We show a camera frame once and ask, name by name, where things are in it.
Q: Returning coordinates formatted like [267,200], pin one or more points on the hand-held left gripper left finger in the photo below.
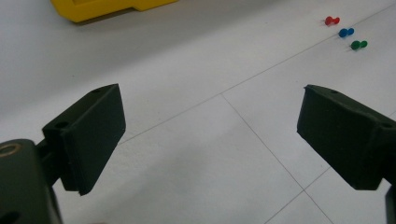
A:
[90,133]

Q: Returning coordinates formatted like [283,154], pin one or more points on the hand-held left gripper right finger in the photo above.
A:
[345,137]

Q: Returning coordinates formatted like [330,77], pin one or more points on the green pushpin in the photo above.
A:
[355,45]

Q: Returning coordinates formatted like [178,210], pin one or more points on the blue pushpin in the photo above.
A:
[343,32]

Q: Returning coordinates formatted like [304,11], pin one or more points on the red pushpin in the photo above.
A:
[329,20]

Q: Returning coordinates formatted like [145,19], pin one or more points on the yellow black organizer box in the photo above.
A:
[102,7]

